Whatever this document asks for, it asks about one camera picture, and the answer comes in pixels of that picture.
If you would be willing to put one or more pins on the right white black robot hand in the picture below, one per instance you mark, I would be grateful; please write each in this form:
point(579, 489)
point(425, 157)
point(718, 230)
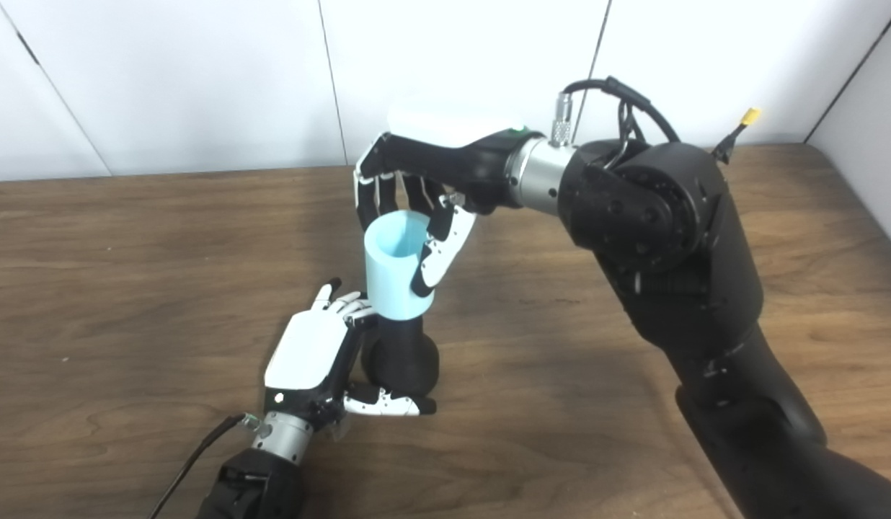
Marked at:
point(445, 151)

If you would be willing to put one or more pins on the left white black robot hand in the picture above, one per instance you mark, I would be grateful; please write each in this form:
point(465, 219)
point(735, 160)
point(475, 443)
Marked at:
point(308, 349)

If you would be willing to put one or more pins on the black flared nozzle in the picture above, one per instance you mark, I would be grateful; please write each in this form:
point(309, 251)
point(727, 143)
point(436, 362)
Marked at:
point(402, 357)

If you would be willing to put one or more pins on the light blue cylinder cup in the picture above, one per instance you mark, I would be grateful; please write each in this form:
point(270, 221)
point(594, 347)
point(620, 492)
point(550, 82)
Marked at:
point(391, 277)

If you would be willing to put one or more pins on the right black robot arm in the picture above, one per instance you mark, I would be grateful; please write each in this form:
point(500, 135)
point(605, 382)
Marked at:
point(690, 288)

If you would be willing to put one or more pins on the yellow connector plug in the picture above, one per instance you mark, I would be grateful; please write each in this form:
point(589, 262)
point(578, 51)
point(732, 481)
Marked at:
point(750, 116)

